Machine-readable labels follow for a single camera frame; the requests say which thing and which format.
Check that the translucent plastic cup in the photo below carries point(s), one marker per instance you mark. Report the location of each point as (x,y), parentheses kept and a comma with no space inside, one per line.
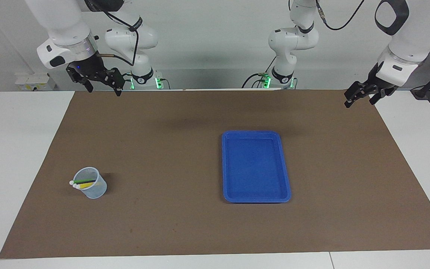
(95,191)

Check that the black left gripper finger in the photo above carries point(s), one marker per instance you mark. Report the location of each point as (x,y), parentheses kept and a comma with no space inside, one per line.
(356,91)
(378,96)

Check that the white wall socket box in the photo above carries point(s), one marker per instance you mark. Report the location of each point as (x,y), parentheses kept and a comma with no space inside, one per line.
(34,81)

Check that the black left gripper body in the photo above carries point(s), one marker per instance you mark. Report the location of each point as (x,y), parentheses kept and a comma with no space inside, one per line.
(377,86)

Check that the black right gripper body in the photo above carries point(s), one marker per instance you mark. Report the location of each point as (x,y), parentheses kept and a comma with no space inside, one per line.
(86,67)

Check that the yellow pen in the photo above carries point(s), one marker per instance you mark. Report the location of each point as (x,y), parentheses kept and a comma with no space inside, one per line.
(85,185)

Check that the blue plastic tray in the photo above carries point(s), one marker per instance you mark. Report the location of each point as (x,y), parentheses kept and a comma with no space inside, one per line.
(255,168)

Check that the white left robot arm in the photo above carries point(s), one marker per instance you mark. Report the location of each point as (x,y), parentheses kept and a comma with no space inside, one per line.
(293,37)

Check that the brown table mat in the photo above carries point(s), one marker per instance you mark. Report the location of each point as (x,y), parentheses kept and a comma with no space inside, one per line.
(162,224)

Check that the green pen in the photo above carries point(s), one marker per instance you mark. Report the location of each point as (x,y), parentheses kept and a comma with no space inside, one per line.
(82,181)

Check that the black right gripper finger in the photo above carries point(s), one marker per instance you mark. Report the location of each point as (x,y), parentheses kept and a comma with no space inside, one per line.
(88,85)
(116,78)

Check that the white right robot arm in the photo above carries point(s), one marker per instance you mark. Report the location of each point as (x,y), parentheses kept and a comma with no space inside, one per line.
(65,22)

